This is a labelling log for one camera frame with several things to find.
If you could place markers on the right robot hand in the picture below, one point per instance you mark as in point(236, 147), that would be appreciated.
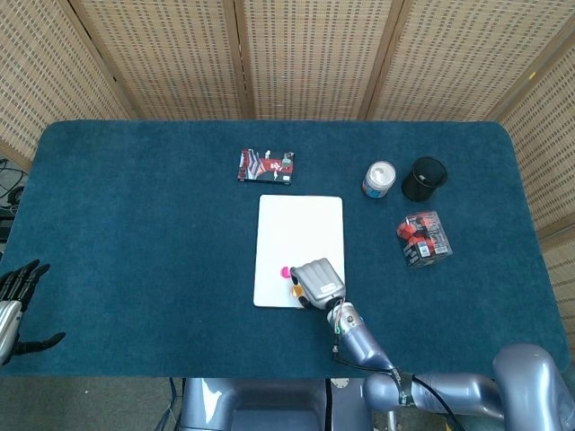
point(321, 283)

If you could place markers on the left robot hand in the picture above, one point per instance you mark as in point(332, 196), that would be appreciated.
point(9, 323)

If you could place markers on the orange round token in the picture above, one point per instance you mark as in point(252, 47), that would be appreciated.
point(295, 291)

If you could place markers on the pink round token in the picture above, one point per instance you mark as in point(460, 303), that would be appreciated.
point(284, 272)

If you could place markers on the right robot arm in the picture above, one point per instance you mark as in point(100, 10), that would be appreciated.
point(359, 348)

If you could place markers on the white rectangular board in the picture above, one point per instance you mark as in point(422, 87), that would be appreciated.
point(298, 224)

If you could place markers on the clear box of red capsules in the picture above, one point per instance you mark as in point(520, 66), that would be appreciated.
point(424, 240)

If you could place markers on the jar with white lid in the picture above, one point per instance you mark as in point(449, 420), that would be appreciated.
point(379, 179)

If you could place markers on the red black card box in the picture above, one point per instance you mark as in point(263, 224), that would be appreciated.
point(260, 168)

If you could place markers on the grey blue robot torso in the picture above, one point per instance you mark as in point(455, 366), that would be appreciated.
point(269, 404)

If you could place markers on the black mesh pen holder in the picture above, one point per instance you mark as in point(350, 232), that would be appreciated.
point(422, 182)

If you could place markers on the blue table cloth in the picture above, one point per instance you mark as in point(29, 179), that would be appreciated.
point(135, 247)

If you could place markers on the woven bamboo screen panel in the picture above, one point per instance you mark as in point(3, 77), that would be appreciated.
point(36, 81)
point(170, 58)
point(449, 58)
point(314, 58)
point(548, 134)

